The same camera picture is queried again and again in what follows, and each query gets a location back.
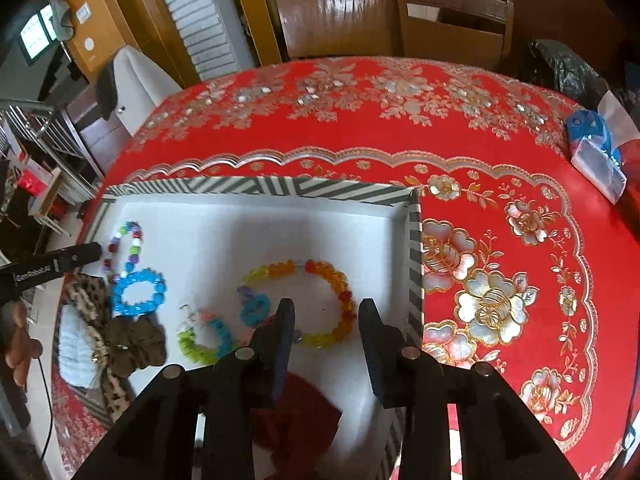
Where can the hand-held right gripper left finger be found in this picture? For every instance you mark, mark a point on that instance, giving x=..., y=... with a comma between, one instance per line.
x=280, y=350

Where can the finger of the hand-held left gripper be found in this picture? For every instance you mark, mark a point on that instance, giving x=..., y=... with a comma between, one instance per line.
x=80, y=255

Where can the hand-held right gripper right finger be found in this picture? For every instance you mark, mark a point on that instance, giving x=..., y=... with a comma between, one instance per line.
x=372, y=355

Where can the white fluffy scrunchie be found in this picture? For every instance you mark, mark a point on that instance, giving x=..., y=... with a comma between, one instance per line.
x=75, y=360

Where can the brown scrunchie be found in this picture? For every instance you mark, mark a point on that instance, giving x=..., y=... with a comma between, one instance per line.
x=140, y=345

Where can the black white striped tray box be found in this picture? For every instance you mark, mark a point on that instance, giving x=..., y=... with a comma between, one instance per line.
x=210, y=240

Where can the leopard print bow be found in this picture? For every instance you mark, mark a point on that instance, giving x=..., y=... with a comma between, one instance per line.
x=117, y=395

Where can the person's left hand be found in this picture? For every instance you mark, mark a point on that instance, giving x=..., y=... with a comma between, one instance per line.
x=22, y=350

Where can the small white table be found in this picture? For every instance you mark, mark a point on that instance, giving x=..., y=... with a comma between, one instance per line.
x=50, y=200

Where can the red bag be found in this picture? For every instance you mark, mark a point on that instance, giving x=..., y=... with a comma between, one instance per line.
x=34, y=182

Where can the metal stair railing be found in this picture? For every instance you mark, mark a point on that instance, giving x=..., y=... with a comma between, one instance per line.
x=30, y=106

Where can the black cloth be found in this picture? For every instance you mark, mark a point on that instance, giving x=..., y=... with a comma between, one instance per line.
x=106, y=90

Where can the white chair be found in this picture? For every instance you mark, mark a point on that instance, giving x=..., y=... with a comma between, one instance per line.
x=140, y=85

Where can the window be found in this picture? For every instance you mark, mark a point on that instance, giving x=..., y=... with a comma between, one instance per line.
x=35, y=35

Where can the grey hanging cloth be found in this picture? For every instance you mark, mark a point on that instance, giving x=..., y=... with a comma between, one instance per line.
x=61, y=17

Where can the white louvered panel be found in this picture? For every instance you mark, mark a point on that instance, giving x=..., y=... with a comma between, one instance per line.
x=195, y=20

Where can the blue tissue pack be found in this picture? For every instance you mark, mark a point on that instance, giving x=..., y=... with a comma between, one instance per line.
x=595, y=160

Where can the wooden slat chair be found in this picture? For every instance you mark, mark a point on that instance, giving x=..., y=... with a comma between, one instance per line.
x=460, y=40

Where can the brown leather chair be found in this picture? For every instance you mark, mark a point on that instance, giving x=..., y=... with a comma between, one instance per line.
x=340, y=15

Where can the black plastic bag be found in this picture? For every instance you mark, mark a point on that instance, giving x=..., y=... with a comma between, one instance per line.
x=560, y=67

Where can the dark brown round board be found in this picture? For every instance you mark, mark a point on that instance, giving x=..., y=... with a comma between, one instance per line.
x=550, y=0

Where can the white light switch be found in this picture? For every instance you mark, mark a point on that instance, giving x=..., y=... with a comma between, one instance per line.
x=83, y=12

